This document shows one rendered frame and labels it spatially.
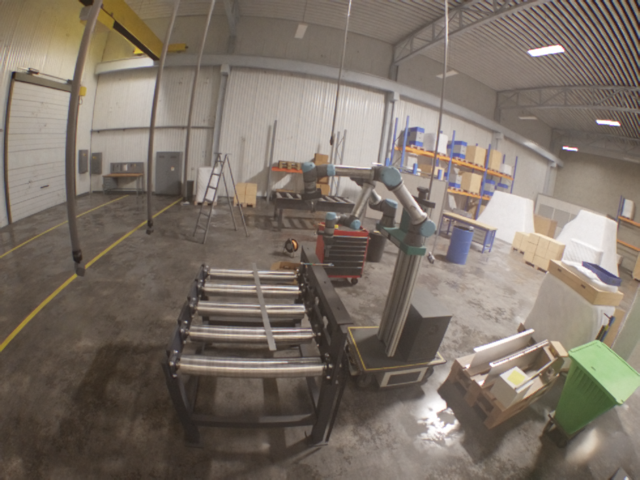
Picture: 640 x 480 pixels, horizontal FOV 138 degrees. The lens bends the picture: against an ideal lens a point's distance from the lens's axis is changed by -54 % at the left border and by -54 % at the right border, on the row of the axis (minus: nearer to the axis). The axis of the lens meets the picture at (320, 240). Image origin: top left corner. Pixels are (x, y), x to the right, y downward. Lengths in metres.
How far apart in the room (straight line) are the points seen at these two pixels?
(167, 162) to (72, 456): 10.84
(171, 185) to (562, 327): 12.47
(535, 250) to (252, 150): 11.37
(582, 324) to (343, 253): 3.64
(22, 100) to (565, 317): 13.76
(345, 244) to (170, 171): 9.07
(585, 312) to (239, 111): 12.13
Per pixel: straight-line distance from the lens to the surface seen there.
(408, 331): 2.54
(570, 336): 3.97
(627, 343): 3.92
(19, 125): 10.91
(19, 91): 10.96
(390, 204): 2.31
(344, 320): 1.44
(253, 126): 11.73
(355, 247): 4.18
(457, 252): 6.98
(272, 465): 2.14
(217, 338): 1.72
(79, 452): 2.52
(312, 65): 11.85
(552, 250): 9.22
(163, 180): 11.92
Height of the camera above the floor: 1.96
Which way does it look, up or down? 17 degrees down
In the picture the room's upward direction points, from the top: 7 degrees clockwise
